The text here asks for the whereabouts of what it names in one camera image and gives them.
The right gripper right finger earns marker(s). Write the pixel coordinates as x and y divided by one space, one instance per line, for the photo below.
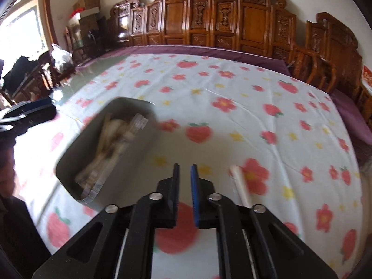
252 242

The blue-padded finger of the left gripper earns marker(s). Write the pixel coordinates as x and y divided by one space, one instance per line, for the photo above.
26 106

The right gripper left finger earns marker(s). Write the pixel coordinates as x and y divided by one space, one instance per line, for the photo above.
118 242

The person's left hand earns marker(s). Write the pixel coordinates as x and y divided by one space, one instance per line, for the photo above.
7 173

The wooden chair at left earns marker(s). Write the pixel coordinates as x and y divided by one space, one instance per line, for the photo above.
30 80

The rectangular metal tray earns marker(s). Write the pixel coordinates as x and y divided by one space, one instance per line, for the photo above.
97 166

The stacked cardboard boxes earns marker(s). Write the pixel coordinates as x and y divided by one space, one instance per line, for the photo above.
83 22

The strawberry flower tablecloth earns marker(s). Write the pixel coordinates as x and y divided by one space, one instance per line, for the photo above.
287 136

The purple armchair cushion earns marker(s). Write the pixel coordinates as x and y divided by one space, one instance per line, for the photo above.
351 116

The purple sofa cushion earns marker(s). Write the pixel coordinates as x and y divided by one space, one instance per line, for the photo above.
276 65

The red greeting card box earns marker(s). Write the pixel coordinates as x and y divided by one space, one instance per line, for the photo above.
366 76

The carved wooden armchair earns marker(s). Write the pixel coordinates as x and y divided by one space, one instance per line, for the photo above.
335 43

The carved wooden sofa bench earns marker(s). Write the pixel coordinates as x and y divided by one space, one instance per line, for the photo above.
259 27

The wooden window frame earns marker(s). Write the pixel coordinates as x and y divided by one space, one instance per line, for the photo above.
48 11

